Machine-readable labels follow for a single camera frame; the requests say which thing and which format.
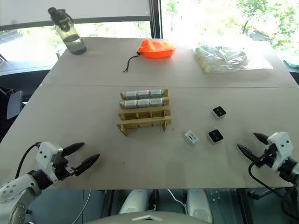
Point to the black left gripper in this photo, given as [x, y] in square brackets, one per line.
[62, 168]

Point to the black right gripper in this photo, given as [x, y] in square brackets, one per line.
[268, 158]

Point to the cardboard divider rack with packs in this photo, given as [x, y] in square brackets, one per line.
[143, 121]

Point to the black table leg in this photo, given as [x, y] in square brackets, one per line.
[244, 205]

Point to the white rounded robot leg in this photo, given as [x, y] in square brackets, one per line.
[198, 205]
[134, 201]

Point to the grey office chair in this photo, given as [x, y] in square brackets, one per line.
[14, 102]

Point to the green cloth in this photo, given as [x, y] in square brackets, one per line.
[292, 63]

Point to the clear plastic bag with items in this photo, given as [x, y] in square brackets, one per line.
[222, 59]

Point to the grey robot torso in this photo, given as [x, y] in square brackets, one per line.
[149, 219]

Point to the clear water bottle black lid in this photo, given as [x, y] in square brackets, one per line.
[70, 35]

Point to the white roller blind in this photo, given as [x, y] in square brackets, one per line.
[93, 9]

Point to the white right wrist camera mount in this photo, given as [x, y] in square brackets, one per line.
[281, 147]

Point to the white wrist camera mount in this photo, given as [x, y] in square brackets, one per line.
[281, 147]
[46, 155]

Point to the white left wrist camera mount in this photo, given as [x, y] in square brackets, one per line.
[46, 155]

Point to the small white black device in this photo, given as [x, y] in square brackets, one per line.
[215, 136]
[218, 112]

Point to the small white block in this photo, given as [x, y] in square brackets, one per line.
[191, 138]

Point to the silver metal cylinder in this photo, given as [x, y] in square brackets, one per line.
[130, 94]
[130, 104]
[157, 93]
[143, 93]
[157, 102]
[144, 103]

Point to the dark window frame post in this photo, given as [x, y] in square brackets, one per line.
[156, 18]

